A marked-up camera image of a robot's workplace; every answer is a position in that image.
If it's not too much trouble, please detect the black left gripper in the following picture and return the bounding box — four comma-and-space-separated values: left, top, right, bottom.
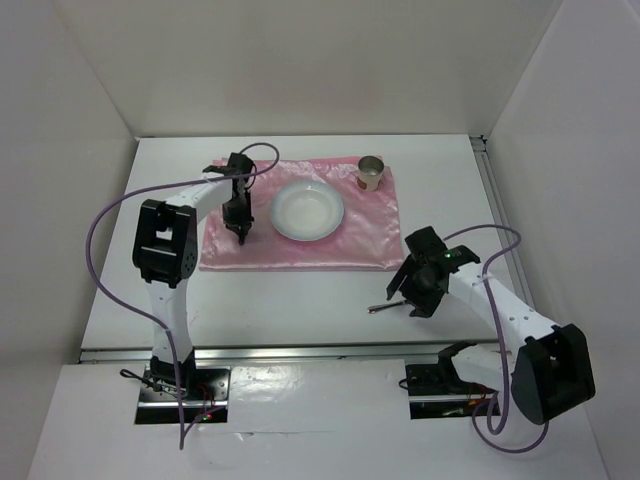
221, 190, 254, 234

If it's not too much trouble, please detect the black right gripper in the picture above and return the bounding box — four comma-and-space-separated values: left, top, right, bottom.
386, 255, 445, 319

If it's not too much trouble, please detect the silver knife black handle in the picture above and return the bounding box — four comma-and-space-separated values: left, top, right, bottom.
367, 300, 407, 314

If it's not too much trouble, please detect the white scalloped plate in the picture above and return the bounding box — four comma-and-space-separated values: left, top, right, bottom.
269, 180, 345, 242

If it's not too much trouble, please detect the pink satin rose cloth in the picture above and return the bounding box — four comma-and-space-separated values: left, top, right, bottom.
199, 157, 404, 272

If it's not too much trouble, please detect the metal cup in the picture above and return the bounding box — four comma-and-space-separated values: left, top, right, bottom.
356, 155, 385, 192

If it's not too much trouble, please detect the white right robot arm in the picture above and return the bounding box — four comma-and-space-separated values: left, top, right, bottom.
386, 226, 596, 425

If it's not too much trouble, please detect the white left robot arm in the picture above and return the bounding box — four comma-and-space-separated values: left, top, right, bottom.
132, 153, 257, 399

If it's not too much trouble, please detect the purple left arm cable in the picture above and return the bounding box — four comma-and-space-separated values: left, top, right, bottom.
87, 142, 281, 451

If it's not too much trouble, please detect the aluminium front rail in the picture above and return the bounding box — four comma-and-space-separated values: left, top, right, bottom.
78, 335, 550, 364

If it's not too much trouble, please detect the aluminium rail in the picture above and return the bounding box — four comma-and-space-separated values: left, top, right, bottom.
78, 335, 550, 364
469, 136, 541, 337

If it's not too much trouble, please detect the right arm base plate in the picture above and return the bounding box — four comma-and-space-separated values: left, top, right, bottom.
398, 364, 494, 420

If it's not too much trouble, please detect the aluminium right side rail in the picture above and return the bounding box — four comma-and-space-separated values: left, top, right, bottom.
469, 136, 541, 337

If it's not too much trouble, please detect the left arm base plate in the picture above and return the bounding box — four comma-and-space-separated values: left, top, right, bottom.
119, 367, 231, 425

